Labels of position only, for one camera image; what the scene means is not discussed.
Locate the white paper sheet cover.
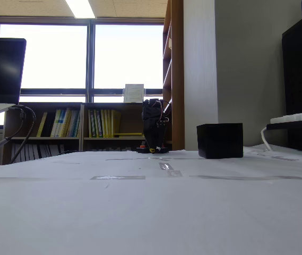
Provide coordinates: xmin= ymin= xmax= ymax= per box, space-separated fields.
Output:
xmin=0 ymin=144 xmax=302 ymax=255

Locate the black laptop cable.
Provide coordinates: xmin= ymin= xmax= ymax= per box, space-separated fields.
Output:
xmin=8 ymin=105 xmax=37 ymax=164

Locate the low wooden bookshelf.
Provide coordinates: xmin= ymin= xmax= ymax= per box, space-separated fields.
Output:
xmin=3 ymin=101 xmax=173 ymax=166

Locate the tilted yellow book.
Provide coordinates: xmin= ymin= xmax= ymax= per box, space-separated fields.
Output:
xmin=36 ymin=112 xmax=48 ymax=138

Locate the dark window frame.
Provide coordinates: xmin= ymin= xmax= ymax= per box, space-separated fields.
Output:
xmin=0 ymin=17 xmax=165 ymax=105

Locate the dark spine binder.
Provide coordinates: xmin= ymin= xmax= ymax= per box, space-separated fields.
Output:
xmin=90 ymin=109 xmax=97 ymax=138

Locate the tall wooden bookshelf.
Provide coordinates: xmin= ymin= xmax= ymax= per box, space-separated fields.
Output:
xmin=162 ymin=0 xmax=185 ymax=151

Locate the black laptop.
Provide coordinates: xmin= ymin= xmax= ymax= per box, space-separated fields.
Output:
xmin=0 ymin=37 xmax=28 ymax=121

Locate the framed paper sign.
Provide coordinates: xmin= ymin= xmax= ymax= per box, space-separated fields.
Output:
xmin=123 ymin=83 xmax=146 ymax=104

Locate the white power strip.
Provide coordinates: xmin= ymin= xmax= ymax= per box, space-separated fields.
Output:
xmin=270 ymin=110 xmax=302 ymax=125

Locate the white power cable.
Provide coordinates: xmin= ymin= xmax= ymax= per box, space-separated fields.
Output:
xmin=260 ymin=126 xmax=274 ymax=152

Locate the ceiling light panel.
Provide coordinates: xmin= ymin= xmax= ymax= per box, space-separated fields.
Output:
xmin=65 ymin=0 xmax=97 ymax=20

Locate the black plastic box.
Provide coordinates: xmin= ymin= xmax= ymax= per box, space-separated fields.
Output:
xmin=196 ymin=122 xmax=244 ymax=160

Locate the yellow white book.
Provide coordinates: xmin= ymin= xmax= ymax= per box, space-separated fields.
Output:
xmin=50 ymin=108 xmax=62 ymax=138

